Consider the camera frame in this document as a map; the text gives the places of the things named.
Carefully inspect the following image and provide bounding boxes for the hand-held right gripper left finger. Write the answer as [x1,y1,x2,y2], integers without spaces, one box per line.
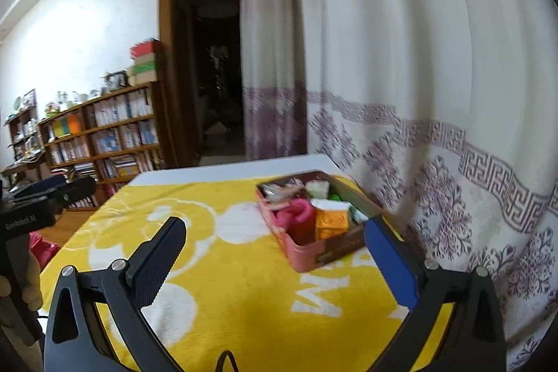
[44,216,188,372]

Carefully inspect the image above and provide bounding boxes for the green and white flat box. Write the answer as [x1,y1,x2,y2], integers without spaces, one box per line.
[133,60,159,77]

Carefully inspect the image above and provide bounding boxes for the wooden bookshelf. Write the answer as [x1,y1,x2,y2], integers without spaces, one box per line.
[37,81,178,210]

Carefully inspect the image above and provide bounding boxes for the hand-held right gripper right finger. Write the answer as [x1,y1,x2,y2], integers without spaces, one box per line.
[363,215,508,372]

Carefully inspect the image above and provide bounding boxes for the picture frame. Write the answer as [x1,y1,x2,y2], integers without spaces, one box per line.
[102,71,130,92]

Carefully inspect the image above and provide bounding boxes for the wooden door frame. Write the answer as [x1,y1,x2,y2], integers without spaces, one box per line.
[157,0,243,171]

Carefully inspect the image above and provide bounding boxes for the rows of shelved books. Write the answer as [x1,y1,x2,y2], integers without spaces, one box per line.
[46,91,158,198]

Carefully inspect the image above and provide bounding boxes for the beige flat box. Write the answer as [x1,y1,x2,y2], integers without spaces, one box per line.
[126,68,160,88]

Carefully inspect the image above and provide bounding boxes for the sheer purple patterned curtain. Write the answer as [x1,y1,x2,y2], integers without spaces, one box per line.
[239,0,311,162]

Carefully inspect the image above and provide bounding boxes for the pink cloth bundle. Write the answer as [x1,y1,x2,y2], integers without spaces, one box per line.
[28,231,62,271]

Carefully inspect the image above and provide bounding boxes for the pink plastic toy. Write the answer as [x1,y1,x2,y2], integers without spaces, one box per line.
[271,198,317,232]

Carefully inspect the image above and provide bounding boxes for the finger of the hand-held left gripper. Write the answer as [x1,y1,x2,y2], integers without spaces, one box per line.
[8,174,67,197]
[44,176,97,208]

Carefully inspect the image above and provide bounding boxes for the white purple patterned curtain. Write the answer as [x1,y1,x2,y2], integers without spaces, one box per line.
[288,0,558,372]

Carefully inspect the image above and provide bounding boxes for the person's left hand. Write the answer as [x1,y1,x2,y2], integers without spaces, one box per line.
[25,250,44,314]

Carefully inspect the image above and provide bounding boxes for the small dark wooden shelf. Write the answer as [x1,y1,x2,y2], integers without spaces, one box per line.
[2,105,47,182]

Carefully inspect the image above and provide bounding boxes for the black cable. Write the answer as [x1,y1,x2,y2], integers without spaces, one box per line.
[214,349,240,372]

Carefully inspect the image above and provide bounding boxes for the yellow and white blanket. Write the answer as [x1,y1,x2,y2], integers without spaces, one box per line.
[39,176,455,372]

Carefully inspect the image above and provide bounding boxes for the pink cardboard box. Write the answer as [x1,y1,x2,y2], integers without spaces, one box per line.
[255,170,385,273]

